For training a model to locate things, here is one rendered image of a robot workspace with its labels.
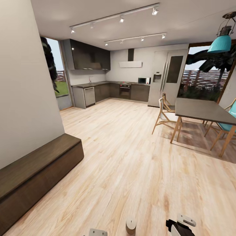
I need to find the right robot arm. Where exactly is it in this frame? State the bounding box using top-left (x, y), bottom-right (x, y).
top-left (166, 213), bottom-right (196, 236)

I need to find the pillar candle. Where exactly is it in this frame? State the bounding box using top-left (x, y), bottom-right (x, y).
top-left (126, 216), bottom-right (137, 235)

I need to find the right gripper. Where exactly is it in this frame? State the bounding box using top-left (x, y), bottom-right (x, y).
top-left (166, 219), bottom-right (177, 232)

